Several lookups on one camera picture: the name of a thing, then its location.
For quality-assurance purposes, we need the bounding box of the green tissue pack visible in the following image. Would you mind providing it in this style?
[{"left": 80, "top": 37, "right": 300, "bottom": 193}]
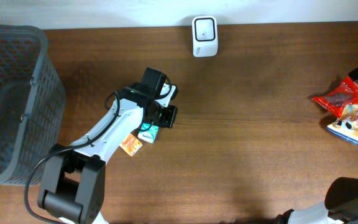
[{"left": 137, "top": 123, "right": 159, "bottom": 144}]

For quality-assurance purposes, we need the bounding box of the red candy bag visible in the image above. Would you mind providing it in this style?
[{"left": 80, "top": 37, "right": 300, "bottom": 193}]
[{"left": 312, "top": 77, "right": 358, "bottom": 118}]

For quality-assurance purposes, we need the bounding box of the orange tissue pack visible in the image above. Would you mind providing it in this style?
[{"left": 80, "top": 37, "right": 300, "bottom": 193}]
[{"left": 119, "top": 134, "right": 143, "bottom": 157}]

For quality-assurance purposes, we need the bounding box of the cream snack bag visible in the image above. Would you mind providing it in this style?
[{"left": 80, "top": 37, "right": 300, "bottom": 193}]
[{"left": 326, "top": 105, "right": 358, "bottom": 146}]

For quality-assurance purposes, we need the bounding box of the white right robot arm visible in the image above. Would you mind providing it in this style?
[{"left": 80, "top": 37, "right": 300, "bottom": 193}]
[{"left": 274, "top": 67, "right": 358, "bottom": 223}]

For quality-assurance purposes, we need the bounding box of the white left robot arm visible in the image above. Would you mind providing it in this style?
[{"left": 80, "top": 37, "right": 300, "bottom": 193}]
[{"left": 36, "top": 68, "right": 178, "bottom": 223}]

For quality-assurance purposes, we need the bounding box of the white barcode scanner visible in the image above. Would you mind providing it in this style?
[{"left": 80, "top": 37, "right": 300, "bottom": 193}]
[{"left": 191, "top": 16, "right": 218, "bottom": 57}]

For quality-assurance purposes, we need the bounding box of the grey plastic basket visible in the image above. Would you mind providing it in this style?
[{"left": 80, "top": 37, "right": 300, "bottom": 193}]
[{"left": 0, "top": 25, "right": 66, "bottom": 186}]

